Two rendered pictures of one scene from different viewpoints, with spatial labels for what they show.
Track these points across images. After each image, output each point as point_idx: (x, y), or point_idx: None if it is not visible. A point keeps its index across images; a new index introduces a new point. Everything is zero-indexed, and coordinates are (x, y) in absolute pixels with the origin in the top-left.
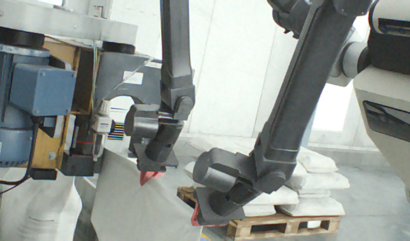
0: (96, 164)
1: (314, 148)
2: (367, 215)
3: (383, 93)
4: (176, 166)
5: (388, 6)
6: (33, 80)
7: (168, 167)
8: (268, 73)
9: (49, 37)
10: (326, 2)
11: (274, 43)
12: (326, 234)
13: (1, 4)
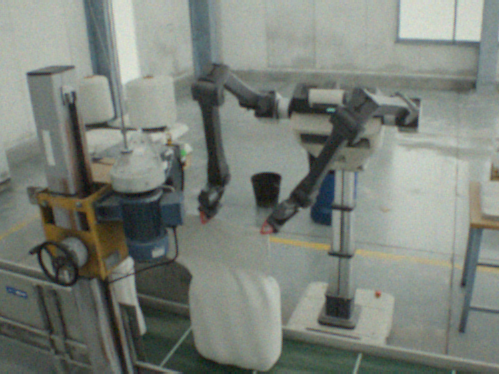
0: None
1: (126, 101)
2: (198, 140)
3: (312, 129)
4: (222, 206)
5: (316, 96)
6: (177, 208)
7: (37, 172)
8: (72, 57)
9: (95, 163)
10: (343, 140)
11: (68, 30)
12: (186, 169)
13: (146, 178)
